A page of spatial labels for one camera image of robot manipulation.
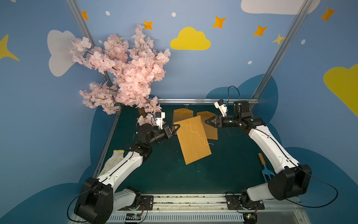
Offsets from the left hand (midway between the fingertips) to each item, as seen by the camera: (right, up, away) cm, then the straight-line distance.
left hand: (181, 124), depth 73 cm
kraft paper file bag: (-3, +8, +43) cm, 43 cm away
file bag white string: (+23, +7, +38) cm, 45 cm away
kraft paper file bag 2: (+7, -9, +3) cm, 11 cm away
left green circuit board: (-25, -49, 0) cm, 55 cm away
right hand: (+16, +2, +4) cm, 17 cm away
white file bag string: (+5, +15, +55) cm, 57 cm away
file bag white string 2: (+7, -4, +4) cm, 9 cm away
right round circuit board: (+37, -50, 0) cm, 62 cm away
